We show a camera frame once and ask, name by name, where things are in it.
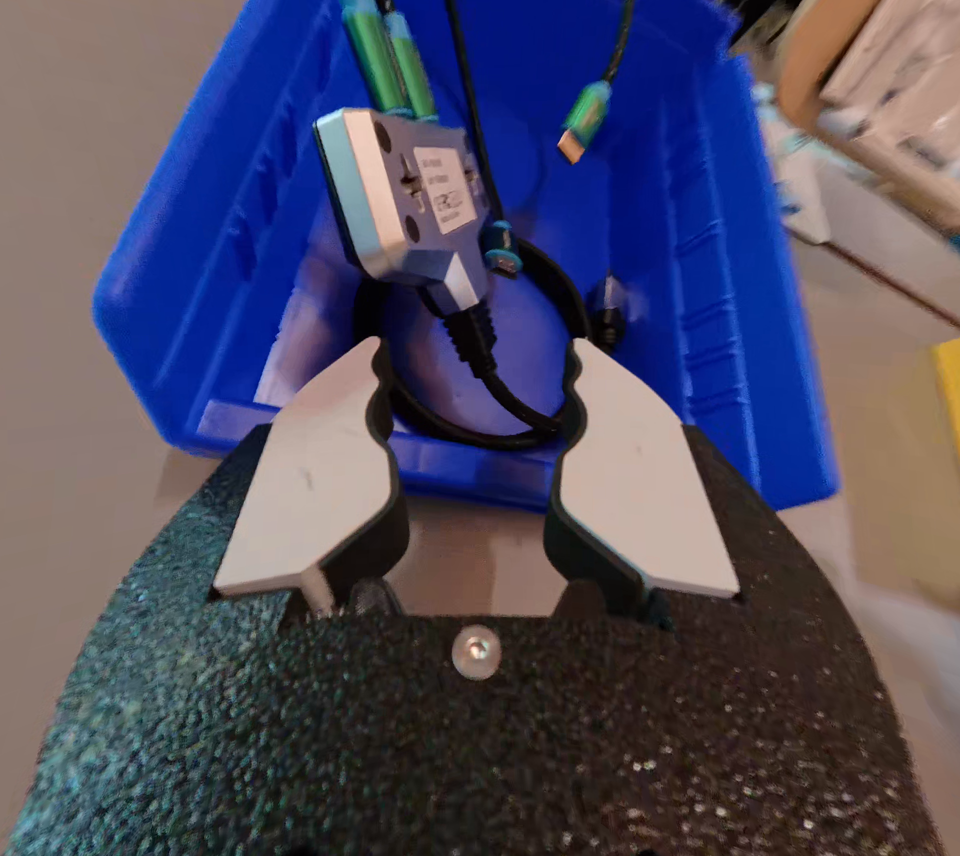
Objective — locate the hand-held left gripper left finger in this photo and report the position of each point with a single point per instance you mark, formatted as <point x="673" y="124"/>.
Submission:
<point x="315" y="473"/>

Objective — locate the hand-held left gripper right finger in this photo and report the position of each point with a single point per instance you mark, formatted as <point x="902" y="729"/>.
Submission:
<point x="637" y="488"/>

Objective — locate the blue plastic bin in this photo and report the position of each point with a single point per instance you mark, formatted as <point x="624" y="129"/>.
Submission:
<point x="637" y="233"/>

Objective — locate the grey usb hub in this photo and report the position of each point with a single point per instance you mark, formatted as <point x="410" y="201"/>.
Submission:
<point x="375" y="196"/>

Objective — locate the yellow plastic bin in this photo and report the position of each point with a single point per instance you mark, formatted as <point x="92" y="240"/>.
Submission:
<point x="949" y="391"/>

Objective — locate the printed instruction sheet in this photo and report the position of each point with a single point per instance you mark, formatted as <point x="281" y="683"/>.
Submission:
<point x="900" y="68"/>

